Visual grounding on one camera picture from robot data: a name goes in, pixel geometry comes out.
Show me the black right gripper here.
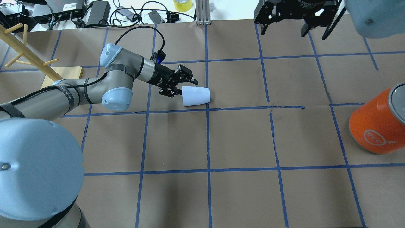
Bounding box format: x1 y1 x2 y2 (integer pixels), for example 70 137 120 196
254 0 342 37

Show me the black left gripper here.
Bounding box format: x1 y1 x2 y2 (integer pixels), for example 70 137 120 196
153 65 199 97

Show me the light blue plastic cup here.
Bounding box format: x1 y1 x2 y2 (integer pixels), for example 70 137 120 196
181 86 211 106

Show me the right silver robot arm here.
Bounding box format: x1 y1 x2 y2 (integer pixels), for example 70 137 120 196
254 0 405 40

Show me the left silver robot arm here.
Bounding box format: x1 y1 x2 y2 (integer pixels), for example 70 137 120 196
1 43 198 228

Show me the yellow tape roll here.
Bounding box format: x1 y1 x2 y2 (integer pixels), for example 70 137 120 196
173 0 193 12

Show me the wooden mug tree stand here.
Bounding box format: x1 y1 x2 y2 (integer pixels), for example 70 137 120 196
0 23 83 88

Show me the orange canister with grey lid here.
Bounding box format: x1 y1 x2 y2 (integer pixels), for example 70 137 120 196
349 82 405 154

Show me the aluminium frame post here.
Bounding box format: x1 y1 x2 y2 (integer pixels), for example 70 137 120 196
195 0 211 25

